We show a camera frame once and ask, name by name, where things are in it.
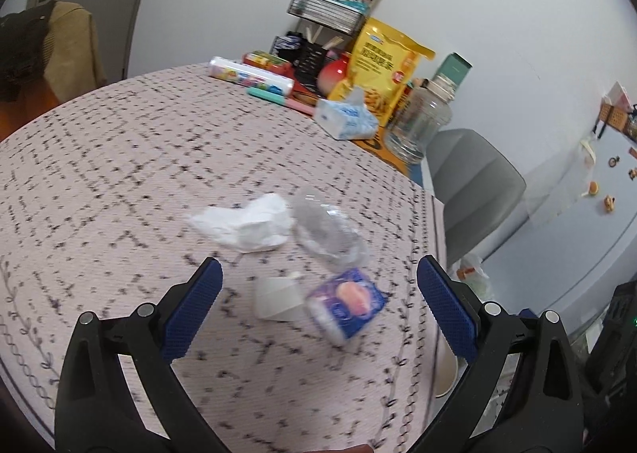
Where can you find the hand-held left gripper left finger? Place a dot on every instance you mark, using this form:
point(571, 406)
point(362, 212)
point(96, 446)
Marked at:
point(194, 313)

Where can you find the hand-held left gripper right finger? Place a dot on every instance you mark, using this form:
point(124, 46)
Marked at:
point(445, 313)

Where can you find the white trash bin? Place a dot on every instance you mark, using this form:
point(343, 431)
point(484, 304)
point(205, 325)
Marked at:
point(445, 374)

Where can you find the small white plastic cup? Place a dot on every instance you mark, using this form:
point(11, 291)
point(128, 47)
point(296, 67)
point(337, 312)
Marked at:
point(276, 298)

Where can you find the blue purple printed packet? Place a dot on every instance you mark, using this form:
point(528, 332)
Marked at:
point(346, 308)

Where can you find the white tissue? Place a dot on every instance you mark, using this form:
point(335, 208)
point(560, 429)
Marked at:
point(244, 226)

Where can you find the clear plastic wrapper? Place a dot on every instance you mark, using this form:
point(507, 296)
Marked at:
point(328, 236)

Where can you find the filled plastic bag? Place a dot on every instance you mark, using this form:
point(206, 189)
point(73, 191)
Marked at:
point(470, 274)

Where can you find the light blue fridge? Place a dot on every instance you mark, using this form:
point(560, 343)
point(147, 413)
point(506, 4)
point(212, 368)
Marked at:
point(562, 244)

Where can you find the grey chair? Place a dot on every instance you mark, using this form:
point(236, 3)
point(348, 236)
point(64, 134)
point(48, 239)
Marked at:
point(473, 184)

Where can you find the orange figure magnet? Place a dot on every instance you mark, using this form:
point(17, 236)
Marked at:
point(609, 204)

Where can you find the orange round magnet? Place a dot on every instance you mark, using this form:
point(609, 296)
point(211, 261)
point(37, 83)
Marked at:
point(592, 188)

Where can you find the orange blue mat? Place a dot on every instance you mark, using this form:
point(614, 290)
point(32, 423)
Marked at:
point(378, 146)

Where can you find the clear hanging plastic bag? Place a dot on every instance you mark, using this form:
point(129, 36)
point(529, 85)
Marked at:
point(567, 174)

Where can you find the clear water jug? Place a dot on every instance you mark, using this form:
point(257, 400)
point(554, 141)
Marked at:
point(420, 119)

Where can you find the blue tissue pack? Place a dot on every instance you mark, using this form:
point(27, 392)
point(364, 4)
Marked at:
point(346, 119)

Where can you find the green pink pen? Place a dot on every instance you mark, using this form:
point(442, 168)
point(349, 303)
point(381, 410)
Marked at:
point(278, 98)

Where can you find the roll of plastic bags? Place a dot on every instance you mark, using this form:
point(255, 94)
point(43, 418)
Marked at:
point(249, 77)

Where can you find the tall green box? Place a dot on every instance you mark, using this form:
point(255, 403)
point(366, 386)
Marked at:
point(452, 67)

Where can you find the yellow snack bag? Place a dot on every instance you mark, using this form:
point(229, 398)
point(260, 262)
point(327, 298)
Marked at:
point(383, 69)

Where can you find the red green box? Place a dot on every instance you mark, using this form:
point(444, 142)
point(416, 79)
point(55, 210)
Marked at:
point(266, 60)

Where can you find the orange chair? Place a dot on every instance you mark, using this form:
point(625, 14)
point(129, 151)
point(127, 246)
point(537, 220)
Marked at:
point(25, 109)

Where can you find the red peach ornament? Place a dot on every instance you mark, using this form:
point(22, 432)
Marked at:
point(333, 73)

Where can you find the black utensil holder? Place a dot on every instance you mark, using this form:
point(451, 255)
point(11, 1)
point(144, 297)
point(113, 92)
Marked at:
point(311, 57)

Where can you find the brown jacket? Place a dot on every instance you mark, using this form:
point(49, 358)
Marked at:
point(69, 44)

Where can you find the black cloth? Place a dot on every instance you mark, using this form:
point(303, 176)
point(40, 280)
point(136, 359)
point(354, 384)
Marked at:
point(20, 49)

